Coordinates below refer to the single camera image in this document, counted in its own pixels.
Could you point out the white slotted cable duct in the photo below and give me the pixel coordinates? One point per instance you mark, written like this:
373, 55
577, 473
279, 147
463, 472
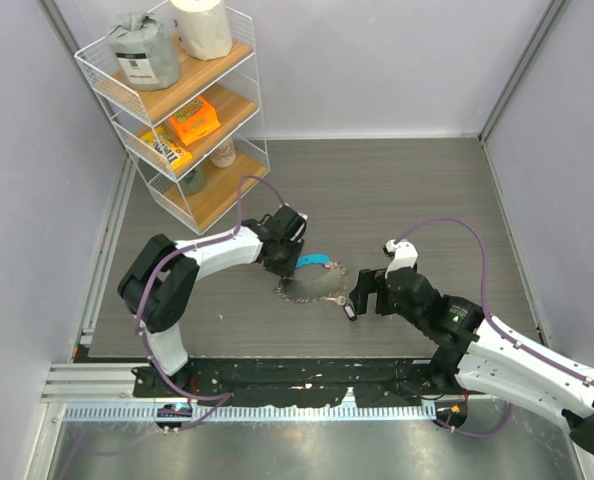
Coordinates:
153, 411

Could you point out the metal key organizer blue handle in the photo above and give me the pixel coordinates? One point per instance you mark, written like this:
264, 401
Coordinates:
317, 278

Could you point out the yellow candy bag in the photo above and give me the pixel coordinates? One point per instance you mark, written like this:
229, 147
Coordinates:
176, 154

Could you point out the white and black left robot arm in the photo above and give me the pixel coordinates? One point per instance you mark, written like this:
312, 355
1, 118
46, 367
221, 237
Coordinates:
157, 287

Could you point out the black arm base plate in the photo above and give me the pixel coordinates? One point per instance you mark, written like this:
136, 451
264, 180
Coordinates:
314, 382

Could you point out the white paper towel roll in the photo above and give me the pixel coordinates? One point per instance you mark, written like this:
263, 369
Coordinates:
203, 28

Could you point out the white patterned cup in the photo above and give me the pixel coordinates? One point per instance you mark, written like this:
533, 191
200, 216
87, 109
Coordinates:
224, 155

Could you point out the white wire wooden shelf rack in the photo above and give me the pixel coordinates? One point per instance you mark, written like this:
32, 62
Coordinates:
180, 87

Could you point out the grey wrapped paper roll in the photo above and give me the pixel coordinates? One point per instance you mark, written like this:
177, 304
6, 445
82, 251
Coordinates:
144, 51

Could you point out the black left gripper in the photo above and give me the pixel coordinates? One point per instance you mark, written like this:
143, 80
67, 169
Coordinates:
287, 270

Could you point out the grey green cup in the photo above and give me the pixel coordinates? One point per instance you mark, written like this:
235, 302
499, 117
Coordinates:
193, 182

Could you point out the silver key with black tag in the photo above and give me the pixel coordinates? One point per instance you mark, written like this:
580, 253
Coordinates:
346, 306

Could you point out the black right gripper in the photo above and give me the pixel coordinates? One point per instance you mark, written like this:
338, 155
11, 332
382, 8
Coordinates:
369, 281

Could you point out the orange snack box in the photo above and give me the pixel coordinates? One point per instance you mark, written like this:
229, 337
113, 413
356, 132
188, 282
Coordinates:
194, 121

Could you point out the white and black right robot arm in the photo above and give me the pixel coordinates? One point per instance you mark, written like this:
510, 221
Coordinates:
485, 355

